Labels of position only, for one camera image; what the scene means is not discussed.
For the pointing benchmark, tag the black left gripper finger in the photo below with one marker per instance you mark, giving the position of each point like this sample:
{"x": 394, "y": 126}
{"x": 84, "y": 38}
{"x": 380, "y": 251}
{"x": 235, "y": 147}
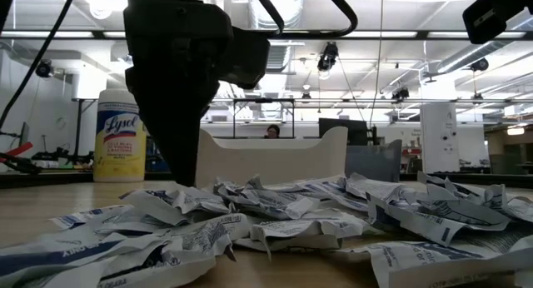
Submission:
{"x": 170, "y": 134}
{"x": 208, "y": 96}

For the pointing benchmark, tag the white plastic bin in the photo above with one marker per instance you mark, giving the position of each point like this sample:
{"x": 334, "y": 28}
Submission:
{"x": 270, "y": 159}

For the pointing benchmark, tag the black ceiling spotlight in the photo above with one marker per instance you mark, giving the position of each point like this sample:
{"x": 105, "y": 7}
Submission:
{"x": 399, "y": 94}
{"x": 479, "y": 64}
{"x": 43, "y": 68}

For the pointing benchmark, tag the yellow Lysol wipes canister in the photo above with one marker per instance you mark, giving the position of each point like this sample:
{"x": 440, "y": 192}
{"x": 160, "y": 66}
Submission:
{"x": 118, "y": 155}

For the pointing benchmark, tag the person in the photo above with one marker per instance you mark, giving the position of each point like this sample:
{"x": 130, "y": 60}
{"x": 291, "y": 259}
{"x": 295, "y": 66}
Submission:
{"x": 272, "y": 132}

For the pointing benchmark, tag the blue striped white packet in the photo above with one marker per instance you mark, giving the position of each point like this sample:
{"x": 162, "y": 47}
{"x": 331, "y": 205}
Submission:
{"x": 83, "y": 216}
{"x": 325, "y": 190}

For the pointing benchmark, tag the white square column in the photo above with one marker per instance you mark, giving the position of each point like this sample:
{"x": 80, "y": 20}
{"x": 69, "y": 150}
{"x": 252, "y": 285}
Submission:
{"x": 437, "y": 146}

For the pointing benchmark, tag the black computer monitor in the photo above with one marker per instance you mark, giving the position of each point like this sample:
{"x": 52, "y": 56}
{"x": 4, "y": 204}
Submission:
{"x": 341, "y": 132}

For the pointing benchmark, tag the smoky translucent plastic bin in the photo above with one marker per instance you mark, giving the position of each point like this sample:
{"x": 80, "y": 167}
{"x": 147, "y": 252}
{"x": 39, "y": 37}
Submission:
{"x": 375, "y": 161}

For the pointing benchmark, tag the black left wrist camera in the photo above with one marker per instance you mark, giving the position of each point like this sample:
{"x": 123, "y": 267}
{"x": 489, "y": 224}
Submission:
{"x": 250, "y": 59}

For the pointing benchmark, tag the black hanging camera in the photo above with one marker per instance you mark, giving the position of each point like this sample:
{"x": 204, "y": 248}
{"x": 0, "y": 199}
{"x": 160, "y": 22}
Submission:
{"x": 329, "y": 55}

